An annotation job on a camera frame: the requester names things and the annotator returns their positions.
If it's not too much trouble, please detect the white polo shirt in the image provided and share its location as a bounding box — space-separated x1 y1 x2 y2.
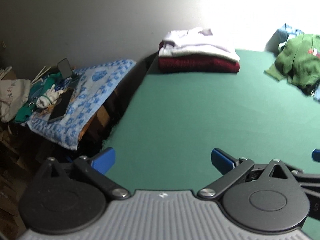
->
158 28 240 62

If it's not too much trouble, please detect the black smartphone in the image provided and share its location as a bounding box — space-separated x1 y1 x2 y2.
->
48 88 74 123
57 58 73 79

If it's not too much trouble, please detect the blue white patterned cloth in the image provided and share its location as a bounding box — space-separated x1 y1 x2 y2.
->
26 59 136 150

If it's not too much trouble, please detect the small white plush toy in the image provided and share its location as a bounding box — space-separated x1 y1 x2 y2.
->
36 85 64 109

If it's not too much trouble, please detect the dark green knit sweater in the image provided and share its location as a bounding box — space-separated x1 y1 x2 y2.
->
265 33 320 95

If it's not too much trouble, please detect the green fabric clutter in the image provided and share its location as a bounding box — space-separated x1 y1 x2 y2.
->
14 72 63 124

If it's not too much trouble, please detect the white paper bag clutter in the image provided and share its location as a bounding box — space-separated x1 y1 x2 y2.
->
1 79 31 122

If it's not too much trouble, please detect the blue knit garment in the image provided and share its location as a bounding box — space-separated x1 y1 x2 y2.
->
273 23 320 100

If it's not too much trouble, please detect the folded dark red sweater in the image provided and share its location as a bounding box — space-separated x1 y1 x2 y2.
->
158 55 240 73

